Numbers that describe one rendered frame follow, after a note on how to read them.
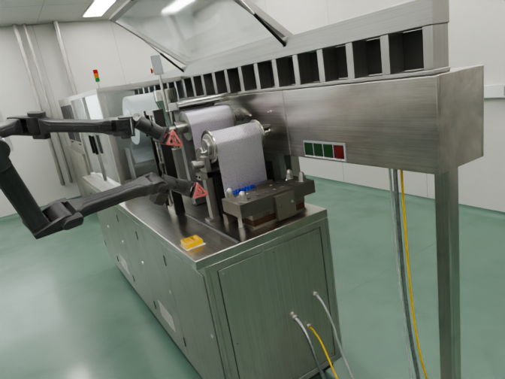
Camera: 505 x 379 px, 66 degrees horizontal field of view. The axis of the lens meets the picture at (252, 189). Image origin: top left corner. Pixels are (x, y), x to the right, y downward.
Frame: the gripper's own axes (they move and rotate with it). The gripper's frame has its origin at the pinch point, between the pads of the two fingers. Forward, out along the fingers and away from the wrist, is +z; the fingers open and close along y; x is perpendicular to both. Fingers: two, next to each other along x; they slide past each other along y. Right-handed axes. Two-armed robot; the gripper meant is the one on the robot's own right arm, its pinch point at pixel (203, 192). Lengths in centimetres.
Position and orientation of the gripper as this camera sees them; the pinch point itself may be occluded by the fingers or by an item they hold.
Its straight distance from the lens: 172.6
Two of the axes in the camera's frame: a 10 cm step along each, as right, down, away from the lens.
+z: 8.0, 2.5, 5.5
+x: 2.9, -9.6, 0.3
